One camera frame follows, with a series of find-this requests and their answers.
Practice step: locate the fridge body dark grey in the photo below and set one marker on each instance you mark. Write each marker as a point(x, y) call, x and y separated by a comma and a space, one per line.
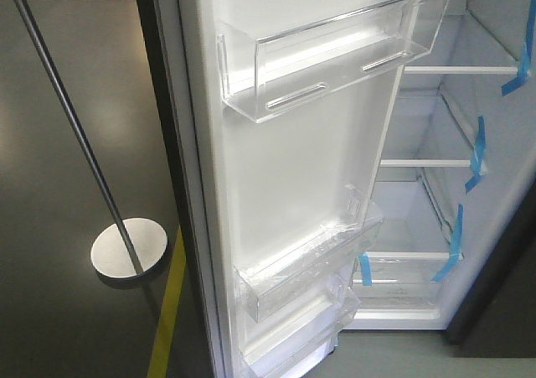
point(458, 176)

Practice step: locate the fridge door with bins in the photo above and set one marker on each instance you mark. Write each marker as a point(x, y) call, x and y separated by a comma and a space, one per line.
point(247, 190)

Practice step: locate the upper clear door bin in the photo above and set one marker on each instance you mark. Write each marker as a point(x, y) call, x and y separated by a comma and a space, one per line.
point(276, 55)

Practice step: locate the lower clear door bin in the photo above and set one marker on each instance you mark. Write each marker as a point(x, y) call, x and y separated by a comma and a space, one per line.
point(271, 348)

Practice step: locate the clear crisper drawer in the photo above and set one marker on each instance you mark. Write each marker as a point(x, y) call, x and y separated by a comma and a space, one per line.
point(396, 281)

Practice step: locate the metal stanchion pole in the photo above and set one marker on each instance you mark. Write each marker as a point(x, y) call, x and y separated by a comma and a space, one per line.
point(129, 248)

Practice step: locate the middle clear door bin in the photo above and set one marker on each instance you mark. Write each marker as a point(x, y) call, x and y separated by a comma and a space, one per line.
point(266, 287)

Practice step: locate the clear door bin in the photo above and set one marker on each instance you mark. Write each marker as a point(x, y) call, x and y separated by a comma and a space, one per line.
point(271, 348)
point(276, 55)
point(266, 287)

